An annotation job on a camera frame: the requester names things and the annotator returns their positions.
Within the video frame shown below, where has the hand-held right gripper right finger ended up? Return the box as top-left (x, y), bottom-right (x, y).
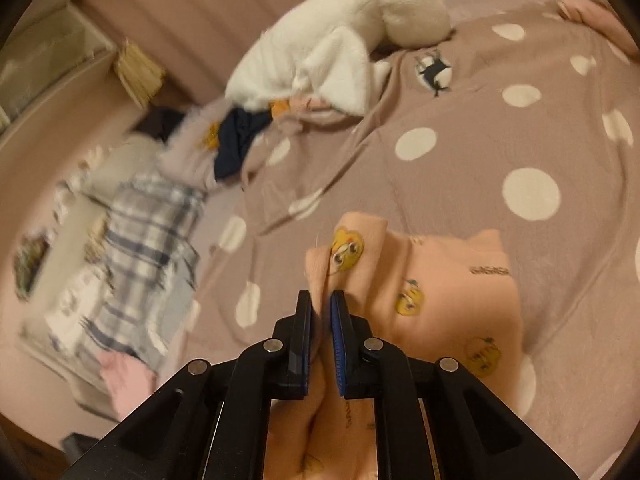
top-left (330, 290), bottom-right (581, 480)

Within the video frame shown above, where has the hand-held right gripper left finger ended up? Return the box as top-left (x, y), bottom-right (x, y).
top-left (60, 290), bottom-right (314, 480)

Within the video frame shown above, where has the pink printed baby garment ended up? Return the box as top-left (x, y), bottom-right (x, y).
top-left (262, 212), bottom-right (538, 480)

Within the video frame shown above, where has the lavender bed sheet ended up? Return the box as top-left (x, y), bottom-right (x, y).
top-left (190, 180), bottom-right (251, 261)

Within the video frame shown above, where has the plaid pillow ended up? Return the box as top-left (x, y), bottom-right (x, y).
top-left (50, 172), bottom-right (208, 371)

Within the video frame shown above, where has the navy blue cloth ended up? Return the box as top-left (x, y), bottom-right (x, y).
top-left (214, 107), bottom-right (273, 181)

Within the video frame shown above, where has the lavender pillow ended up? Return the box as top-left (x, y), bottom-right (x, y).
top-left (160, 100), bottom-right (241, 193)

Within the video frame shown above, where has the mauve polka dot duvet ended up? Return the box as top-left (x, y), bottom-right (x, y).
top-left (180, 0), bottom-right (640, 480)

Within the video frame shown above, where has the dark cloth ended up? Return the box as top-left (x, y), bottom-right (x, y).
top-left (132, 106), bottom-right (188, 143)

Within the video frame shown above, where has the white fluffy blanket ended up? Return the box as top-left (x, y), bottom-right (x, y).
top-left (225, 0), bottom-right (451, 116)

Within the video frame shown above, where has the woven basket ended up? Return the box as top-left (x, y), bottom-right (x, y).
top-left (114, 39), bottom-right (167, 110)

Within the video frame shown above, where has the white shelf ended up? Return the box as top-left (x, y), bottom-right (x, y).
top-left (0, 0), bottom-right (118, 133)

